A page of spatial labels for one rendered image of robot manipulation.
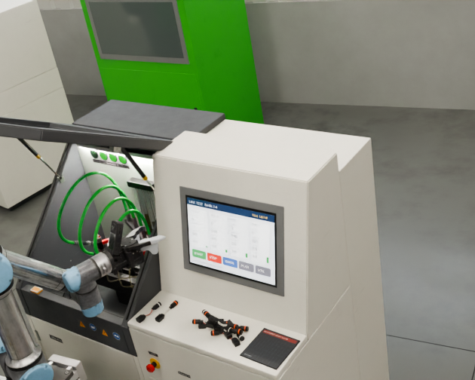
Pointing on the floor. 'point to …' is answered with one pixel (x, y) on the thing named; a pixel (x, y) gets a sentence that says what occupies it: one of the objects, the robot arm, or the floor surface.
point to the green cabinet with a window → (176, 54)
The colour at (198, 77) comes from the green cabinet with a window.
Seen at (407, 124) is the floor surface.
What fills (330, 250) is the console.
